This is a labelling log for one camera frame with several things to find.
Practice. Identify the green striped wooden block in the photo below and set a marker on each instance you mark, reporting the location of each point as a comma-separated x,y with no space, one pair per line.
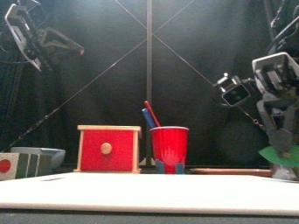
32,166

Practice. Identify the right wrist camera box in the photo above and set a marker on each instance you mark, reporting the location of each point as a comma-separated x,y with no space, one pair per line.
234,94

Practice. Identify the red plastic cup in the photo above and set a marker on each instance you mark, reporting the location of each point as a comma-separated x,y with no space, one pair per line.
169,145

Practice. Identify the tan box with red label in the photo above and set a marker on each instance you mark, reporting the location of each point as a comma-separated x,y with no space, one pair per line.
93,148

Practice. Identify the white cutting board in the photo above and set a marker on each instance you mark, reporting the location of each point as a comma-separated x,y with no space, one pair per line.
154,192

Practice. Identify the blue and red pens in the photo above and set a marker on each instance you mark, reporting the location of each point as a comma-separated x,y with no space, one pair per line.
150,112

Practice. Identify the blue stick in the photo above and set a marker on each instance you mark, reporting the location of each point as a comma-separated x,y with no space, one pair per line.
148,116

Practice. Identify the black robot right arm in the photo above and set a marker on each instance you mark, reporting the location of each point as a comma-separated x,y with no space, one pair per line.
285,26

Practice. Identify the grey-blue bowl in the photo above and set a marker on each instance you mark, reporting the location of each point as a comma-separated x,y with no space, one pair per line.
46,153

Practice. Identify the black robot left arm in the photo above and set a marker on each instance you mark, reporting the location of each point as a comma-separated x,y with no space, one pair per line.
4,46

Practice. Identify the vertical metal frame pole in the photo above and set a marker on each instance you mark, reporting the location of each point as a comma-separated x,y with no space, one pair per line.
148,58

